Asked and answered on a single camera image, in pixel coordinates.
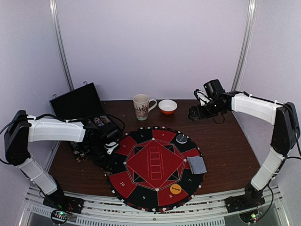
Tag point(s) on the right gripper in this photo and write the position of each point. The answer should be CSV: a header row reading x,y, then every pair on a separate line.
x,y
196,113

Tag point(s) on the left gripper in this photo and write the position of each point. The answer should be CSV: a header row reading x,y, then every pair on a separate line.
x,y
106,165

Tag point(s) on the clear dealer button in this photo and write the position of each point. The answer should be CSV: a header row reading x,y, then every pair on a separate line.
x,y
181,139

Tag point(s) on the orange big blind button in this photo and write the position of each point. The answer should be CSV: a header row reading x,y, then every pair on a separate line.
x,y
175,189

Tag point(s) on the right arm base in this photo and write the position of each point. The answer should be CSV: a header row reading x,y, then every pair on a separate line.
x,y
249,210

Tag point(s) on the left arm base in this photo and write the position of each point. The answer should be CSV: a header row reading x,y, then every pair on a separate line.
x,y
64,207

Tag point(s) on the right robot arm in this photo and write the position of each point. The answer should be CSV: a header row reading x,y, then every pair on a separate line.
x,y
268,124

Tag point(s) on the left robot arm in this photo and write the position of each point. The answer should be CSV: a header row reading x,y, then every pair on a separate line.
x,y
24,129

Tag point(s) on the black poker chip case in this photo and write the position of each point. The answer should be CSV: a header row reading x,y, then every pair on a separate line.
x,y
84,103

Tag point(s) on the white orange bowl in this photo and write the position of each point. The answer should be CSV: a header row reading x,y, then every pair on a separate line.
x,y
167,106

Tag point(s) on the round poker mat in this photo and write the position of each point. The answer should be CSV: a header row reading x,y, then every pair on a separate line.
x,y
147,163

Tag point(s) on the blue playing card deck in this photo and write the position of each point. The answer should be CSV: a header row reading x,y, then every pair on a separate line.
x,y
197,165

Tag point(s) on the beige patterned mug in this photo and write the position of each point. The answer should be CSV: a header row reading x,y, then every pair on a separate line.
x,y
143,104

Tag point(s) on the right aluminium frame post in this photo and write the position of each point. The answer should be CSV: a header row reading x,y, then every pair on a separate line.
x,y
246,43

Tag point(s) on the aluminium frame post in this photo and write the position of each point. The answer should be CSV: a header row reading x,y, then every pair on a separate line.
x,y
246,43
59,39

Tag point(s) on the left aluminium frame post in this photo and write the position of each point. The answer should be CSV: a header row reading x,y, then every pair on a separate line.
x,y
59,39

